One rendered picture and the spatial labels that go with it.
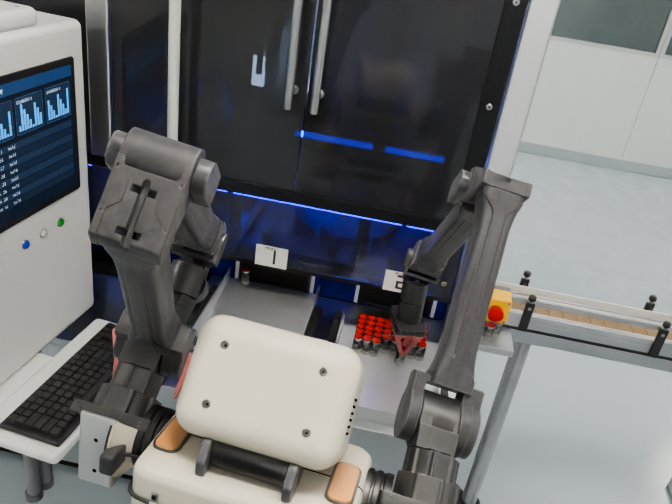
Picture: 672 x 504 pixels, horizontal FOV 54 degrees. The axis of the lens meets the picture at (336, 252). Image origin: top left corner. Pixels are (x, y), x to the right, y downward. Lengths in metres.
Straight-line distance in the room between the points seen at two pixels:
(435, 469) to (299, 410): 0.21
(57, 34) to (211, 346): 0.90
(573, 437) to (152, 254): 2.55
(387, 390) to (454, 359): 0.62
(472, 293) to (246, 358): 0.34
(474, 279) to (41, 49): 0.98
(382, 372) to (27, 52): 1.03
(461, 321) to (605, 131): 5.61
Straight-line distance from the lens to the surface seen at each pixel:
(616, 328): 1.96
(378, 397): 1.52
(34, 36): 1.47
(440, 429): 0.91
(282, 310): 1.74
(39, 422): 1.52
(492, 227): 0.98
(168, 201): 0.68
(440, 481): 0.89
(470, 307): 0.95
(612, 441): 3.12
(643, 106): 6.51
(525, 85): 1.50
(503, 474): 2.75
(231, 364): 0.80
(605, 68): 6.34
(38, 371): 1.69
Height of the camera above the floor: 1.86
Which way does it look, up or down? 28 degrees down
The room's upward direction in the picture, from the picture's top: 9 degrees clockwise
